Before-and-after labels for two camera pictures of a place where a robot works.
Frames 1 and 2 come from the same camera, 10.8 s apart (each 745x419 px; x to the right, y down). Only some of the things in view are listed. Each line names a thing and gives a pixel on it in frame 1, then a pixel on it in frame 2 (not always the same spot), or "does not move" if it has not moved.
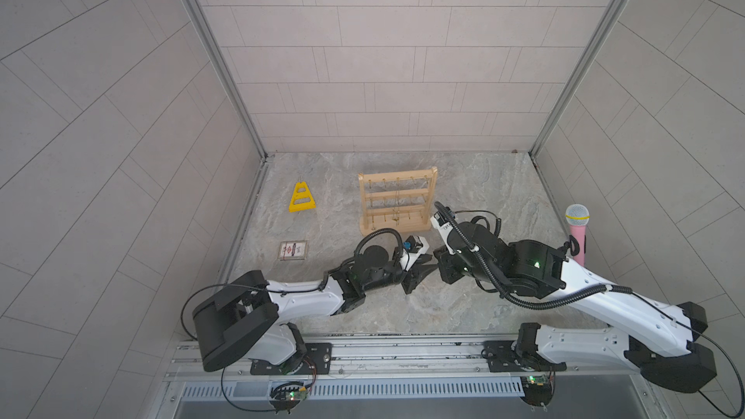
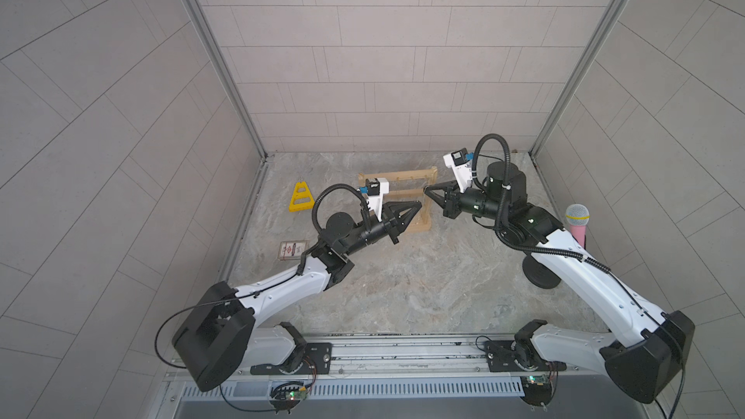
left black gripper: (411, 277) to (394, 226)
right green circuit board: (538, 389) does not move
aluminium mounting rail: (404, 357) does not move
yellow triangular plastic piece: (302, 195) does not move
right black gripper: (445, 271) to (453, 202)
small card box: (293, 250) does not move
